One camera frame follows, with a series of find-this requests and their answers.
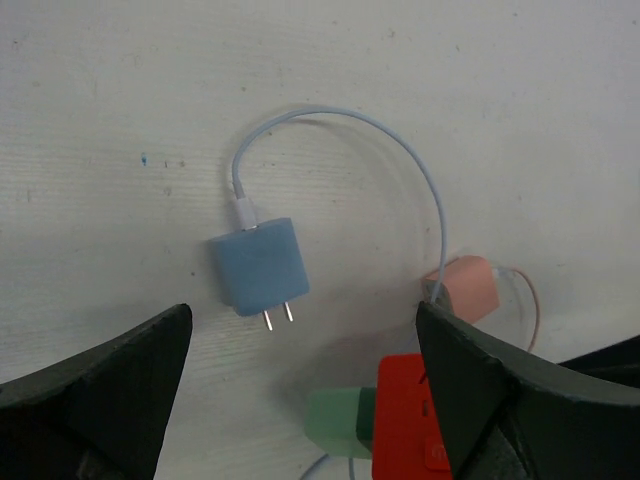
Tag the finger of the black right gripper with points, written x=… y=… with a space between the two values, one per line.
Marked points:
x=614 y=366

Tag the light blue charger plug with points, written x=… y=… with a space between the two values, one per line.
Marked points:
x=261 y=268

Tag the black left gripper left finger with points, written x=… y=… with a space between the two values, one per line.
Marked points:
x=102 y=413

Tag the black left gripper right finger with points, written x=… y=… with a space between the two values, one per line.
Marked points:
x=501 y=416

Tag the red cube power socket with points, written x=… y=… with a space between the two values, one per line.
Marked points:
x=407 y=442

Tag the green charger plug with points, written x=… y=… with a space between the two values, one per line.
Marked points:
x=340 y=421

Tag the salmon pink charger plug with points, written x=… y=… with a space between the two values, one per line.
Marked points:
x=468 y=289

